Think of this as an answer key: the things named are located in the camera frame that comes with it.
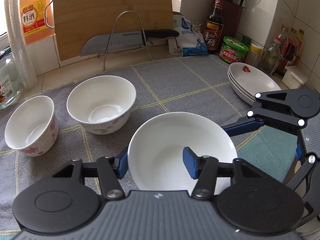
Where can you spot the white blue salt bag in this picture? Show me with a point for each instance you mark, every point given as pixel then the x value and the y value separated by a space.
pixel 189 42

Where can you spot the red label sauce bottle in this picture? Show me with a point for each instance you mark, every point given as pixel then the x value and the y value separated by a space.
pixel 291 48

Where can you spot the kitchen knife black handle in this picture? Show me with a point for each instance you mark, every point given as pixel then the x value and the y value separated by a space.
pixel 97 44

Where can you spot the yellow lid spice jar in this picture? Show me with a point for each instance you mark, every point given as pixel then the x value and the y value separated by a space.
pixel 253 54

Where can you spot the green lid sauce jar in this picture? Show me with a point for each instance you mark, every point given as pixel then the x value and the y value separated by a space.
pixel 232 50

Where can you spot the large white plate front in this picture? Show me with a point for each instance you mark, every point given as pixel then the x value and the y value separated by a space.
pixel 243 95

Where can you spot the glass jar green lid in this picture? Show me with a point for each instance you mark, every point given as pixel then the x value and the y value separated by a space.
pixel 9 78

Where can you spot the white bowl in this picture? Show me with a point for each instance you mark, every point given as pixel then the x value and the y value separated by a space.
pixel 102 105
pixel 33 127
pixel 155 153

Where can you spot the clear oil bottle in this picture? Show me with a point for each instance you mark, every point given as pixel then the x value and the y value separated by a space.
pixel 270 56

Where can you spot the bamboo cutting board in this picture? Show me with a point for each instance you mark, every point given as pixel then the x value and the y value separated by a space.
pixel 76 21

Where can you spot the metal wire rack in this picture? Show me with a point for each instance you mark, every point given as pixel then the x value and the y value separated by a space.
pixel 128 34

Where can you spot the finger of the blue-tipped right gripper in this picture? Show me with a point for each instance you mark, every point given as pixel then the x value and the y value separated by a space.
pixel 298 151
pixel 243 125

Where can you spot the dark vinegar bottle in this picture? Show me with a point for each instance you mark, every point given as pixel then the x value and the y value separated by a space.
pixel 214 26

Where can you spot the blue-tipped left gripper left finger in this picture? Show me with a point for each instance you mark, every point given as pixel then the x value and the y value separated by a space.
pixel 108 170

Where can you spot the plastic wrap roll tall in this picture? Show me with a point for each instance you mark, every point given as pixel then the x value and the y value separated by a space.
pixel 18 45

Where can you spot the white plastic box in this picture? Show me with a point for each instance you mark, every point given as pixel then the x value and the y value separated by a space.
pixel 294 78

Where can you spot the knife block with knives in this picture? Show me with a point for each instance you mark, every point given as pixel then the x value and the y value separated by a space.
pixel 231 14

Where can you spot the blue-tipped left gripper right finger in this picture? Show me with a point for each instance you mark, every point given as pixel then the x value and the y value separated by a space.
pixel 206 170

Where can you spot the orange cooking wine jug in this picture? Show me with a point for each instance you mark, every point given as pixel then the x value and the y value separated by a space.
pixel 36 16

